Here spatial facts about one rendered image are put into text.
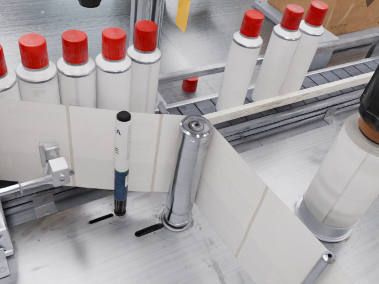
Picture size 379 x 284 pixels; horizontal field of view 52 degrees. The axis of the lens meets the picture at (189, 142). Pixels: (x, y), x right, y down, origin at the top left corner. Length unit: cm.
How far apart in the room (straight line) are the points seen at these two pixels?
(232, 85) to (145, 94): 17
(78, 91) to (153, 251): 24
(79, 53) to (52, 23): 57
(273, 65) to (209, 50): 33
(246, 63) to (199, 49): 38
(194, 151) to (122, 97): 18
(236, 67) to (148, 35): 19
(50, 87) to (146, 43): 15
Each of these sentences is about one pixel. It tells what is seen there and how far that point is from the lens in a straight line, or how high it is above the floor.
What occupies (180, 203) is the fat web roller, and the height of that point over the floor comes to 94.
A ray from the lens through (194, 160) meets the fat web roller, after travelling 46.
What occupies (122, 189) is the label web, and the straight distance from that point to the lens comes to 53.
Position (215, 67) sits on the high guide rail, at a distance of 74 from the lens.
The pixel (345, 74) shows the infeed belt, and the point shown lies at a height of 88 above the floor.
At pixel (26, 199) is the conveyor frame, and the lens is 64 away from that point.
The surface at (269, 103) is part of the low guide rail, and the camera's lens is 78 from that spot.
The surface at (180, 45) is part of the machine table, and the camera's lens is 105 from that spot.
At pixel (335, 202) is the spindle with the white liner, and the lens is 57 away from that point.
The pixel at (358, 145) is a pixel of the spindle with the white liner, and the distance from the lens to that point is 51.
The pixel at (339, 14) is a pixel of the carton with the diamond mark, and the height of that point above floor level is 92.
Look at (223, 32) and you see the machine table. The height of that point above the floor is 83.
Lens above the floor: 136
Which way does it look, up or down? 44 degrees down
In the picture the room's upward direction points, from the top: 12 degrees clockwise
